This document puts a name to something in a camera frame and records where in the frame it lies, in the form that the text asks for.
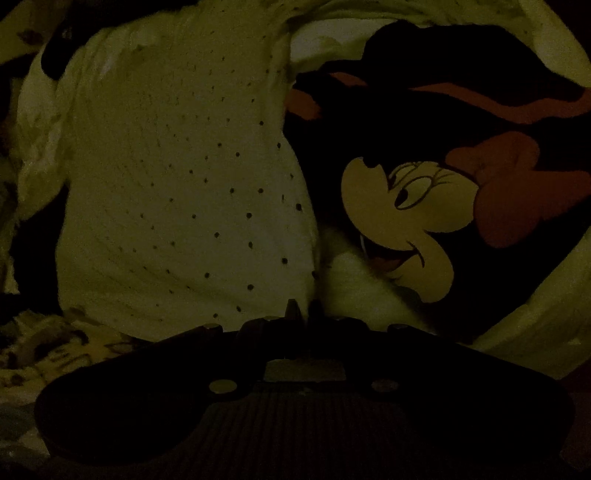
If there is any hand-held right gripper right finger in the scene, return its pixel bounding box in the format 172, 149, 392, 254
306, 299, 551, 398

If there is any comic print cloth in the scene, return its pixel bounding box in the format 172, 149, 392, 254
0, 309, 158, 462

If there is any leaf print bed sheet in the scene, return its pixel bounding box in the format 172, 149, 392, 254
0, 0, 591, 381

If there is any white polka-dot garment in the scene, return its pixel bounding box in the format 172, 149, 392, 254
18, 0, 325, 343

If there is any black cartoon print shirt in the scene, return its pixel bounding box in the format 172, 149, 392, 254
284, 21, 591, 346

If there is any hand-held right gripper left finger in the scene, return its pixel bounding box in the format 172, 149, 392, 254
60, 299, 304, 398

